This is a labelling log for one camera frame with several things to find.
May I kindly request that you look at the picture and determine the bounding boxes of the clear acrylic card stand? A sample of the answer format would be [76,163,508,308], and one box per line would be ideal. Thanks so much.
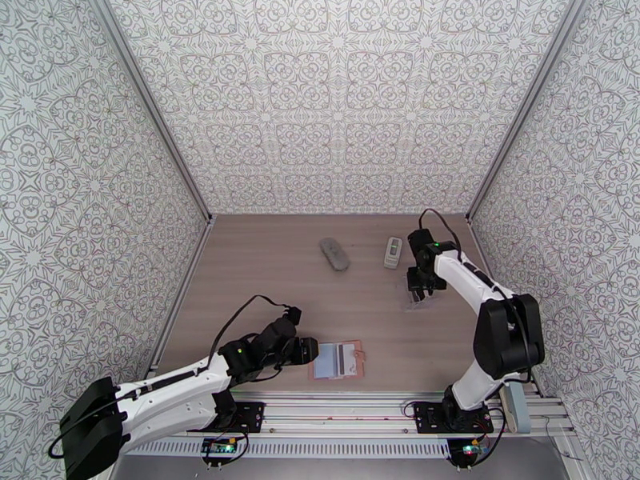
[398,273,442,311]

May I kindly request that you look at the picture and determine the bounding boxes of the pink card holder wallet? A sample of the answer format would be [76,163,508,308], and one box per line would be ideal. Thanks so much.
[308,339,367,381]

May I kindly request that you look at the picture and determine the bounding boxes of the white remote control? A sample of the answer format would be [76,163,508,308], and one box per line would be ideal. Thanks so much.
[383,237,405,270]

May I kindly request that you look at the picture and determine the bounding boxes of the grey felt pouch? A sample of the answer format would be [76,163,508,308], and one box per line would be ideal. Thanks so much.
[319,237,351,272]

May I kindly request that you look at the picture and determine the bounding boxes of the white perforated strip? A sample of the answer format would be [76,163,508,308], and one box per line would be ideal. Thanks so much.
[122,439,454,458]

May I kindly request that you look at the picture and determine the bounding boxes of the pale grey rectangular block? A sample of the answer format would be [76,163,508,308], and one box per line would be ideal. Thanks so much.
[499,381,532,436]

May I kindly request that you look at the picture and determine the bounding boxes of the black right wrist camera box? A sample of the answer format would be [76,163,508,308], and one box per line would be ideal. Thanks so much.
[407,228,435,253]

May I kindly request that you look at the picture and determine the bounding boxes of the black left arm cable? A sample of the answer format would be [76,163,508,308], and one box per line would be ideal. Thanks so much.
[207,294,291,360]

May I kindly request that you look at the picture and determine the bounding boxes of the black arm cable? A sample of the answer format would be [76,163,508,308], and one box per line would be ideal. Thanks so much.
[207,294,291,360]
[418,208,463,257]

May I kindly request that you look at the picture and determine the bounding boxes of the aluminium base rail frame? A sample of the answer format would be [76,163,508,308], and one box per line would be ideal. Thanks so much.
[119,390,574,438]

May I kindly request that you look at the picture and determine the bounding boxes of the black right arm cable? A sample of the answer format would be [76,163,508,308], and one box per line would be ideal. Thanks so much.
[418,208,463,257]

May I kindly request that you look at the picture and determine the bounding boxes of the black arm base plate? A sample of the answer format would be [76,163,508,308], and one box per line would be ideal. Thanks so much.
[186,401,266,434]
[414,402,494,434]

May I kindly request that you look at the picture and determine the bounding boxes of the aluminium corner post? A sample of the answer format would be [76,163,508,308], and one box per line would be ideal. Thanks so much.
[86,0,215,224]
[466,0,589,224]

